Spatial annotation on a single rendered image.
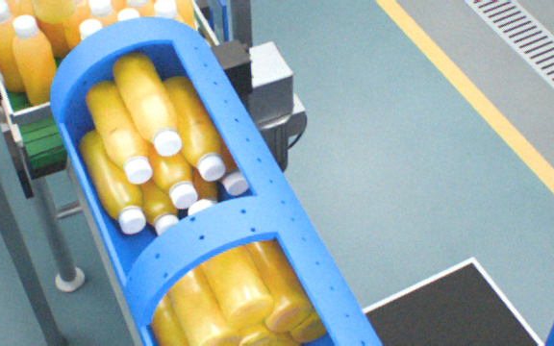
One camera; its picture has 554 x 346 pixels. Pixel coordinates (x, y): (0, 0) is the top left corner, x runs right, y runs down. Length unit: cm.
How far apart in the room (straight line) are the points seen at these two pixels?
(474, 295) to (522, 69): 104
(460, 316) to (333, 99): 97
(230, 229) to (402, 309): 126
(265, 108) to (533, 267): 108
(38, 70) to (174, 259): 68
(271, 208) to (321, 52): 202
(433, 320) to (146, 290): 128
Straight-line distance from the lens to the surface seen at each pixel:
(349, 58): 320
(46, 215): 240
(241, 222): 119
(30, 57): 175
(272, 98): 193
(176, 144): 140
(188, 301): 125
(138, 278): 124
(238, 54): 174
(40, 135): 180
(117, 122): 146
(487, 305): 244
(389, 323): 237
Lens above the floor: 219
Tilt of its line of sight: 51 degrees down
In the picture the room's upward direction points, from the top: 1 degrees counter-clockwise
